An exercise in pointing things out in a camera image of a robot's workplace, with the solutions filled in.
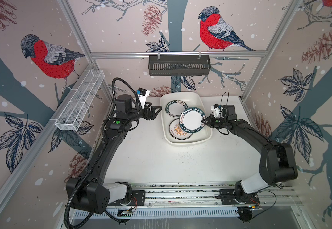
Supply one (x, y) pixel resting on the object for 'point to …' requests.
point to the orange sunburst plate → (176, 132)
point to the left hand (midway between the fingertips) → (155, 105)
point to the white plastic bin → (192, 99)
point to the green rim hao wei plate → (175, 108)
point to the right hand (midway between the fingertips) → (201, 122)
